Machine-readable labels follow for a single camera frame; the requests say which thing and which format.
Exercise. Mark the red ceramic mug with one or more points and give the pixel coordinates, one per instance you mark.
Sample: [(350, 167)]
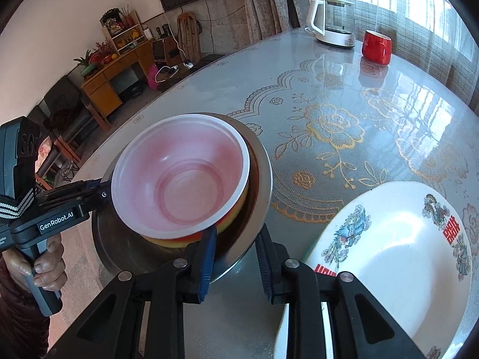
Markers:
[(377, 48)]

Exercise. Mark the stainless steel bowl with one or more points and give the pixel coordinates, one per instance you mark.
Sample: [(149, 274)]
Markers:
[(119, 248)]

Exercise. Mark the wicker chair back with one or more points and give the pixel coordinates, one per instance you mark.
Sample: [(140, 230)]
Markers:
[(189, 31)]

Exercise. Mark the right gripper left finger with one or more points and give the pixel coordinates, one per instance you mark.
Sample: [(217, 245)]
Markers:
[(142, 316)]

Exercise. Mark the red plastic bowl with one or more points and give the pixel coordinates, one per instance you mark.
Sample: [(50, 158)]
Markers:
[(180, 176)]

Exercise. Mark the white sheer curtain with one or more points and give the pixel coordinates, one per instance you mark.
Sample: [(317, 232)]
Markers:
[(429, 34)]

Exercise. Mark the wooden cabinet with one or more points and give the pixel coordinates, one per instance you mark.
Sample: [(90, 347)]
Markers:
[(130, 48)]

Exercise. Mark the white glass kettle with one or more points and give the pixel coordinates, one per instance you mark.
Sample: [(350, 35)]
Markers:
[(332, 22)]

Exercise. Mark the person's left hand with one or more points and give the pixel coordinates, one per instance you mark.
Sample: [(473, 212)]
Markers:
[(49, 268)]

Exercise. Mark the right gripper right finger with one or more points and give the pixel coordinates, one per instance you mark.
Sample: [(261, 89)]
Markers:
[(328, 316)]

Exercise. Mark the large white dragon plate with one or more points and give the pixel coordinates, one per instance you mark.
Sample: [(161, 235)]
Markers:
[(408, 246)]

